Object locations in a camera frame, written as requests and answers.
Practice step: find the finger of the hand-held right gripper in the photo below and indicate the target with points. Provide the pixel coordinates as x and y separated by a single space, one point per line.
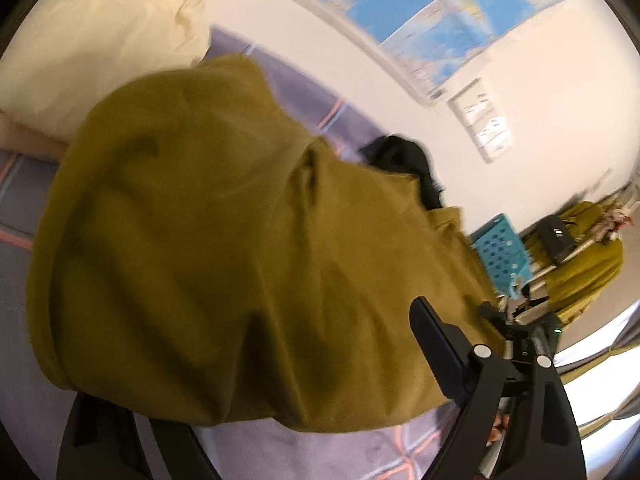
492 312

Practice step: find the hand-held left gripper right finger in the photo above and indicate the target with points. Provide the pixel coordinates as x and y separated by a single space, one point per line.
435 345

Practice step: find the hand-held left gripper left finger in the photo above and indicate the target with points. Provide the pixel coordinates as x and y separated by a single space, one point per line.
165 450

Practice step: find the olive green button shirt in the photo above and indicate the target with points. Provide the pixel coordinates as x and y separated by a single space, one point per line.
200 260

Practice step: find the person's right hand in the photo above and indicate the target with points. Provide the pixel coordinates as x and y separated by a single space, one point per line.
497 430

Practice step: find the white rack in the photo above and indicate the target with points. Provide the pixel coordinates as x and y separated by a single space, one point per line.
537 284

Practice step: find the blue perforated plastic basket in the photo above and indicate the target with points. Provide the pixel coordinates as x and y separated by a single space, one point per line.
502 255

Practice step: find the hanging olive green garment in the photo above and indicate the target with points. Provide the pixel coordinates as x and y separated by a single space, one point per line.
585 280

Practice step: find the black bag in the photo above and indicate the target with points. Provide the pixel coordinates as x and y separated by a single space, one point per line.
555 242

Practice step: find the bright window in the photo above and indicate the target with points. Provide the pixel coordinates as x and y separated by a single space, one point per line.
610 390

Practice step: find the purple checked bed sheet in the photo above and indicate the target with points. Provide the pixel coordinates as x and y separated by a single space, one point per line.
300 455

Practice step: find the white and red hangers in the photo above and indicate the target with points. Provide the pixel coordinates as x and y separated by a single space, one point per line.
612 217

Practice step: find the black cloth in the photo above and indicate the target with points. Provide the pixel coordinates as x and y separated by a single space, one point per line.
405 160

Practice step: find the blue world map poster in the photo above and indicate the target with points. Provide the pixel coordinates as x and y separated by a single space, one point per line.
400 0

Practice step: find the cream pillow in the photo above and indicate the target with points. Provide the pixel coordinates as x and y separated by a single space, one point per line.
100 50

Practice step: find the white wall socket panel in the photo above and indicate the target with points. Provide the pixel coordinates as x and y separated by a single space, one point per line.
480 120

